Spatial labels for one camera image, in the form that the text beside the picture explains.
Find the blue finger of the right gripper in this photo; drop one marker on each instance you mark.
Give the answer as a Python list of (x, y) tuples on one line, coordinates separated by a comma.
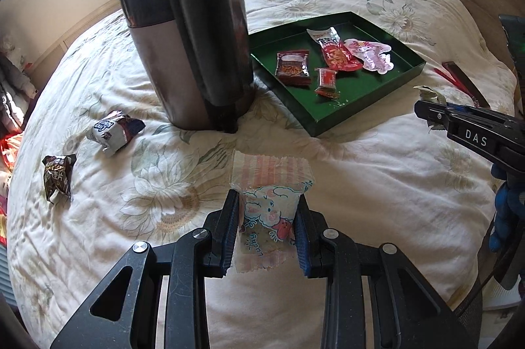
[(436, 126), (431, 112)]

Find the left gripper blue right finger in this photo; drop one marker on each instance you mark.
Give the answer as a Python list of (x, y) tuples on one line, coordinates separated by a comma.
[(372, 291)]

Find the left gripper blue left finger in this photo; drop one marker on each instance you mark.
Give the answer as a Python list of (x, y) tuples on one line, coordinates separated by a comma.
[(122, 310)]

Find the olive green snack packet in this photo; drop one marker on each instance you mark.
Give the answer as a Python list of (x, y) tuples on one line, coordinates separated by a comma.
[(431, 95)]

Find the pink My Melody packet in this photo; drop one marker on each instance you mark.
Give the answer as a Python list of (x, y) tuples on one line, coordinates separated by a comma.
[(376, 57)]

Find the small red snack packet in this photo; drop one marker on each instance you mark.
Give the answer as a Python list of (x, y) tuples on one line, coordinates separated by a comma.
[(327, 83)]

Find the red white konjac snack bag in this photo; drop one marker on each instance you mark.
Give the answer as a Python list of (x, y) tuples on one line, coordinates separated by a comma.
[(334, 51)]

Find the dark red noodle snack packet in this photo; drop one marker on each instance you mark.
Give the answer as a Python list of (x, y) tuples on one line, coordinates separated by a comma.
[(292, 68)]

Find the clear cartoon candy packet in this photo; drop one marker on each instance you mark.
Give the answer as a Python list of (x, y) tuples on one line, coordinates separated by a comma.
[(270, 189)]

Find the blue gloved right hand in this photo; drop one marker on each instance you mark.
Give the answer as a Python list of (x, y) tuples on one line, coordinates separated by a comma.
[(509, 204)]

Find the green tray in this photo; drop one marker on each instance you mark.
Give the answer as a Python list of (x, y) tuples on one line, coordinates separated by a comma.
[(358, 89)]

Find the brown chocolate snack bag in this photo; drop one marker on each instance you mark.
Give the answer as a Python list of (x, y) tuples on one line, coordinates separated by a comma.
[(57, 175)]

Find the white blue snack bag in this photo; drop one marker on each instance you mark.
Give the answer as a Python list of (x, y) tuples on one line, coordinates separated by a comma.
[(115, 131)]

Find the orange red plastic bag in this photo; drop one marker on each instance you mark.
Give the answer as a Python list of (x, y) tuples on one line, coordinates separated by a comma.
[(10, 147)]

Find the black silver trash bin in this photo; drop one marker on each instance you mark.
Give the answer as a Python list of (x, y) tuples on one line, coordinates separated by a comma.
[(196, 54)]

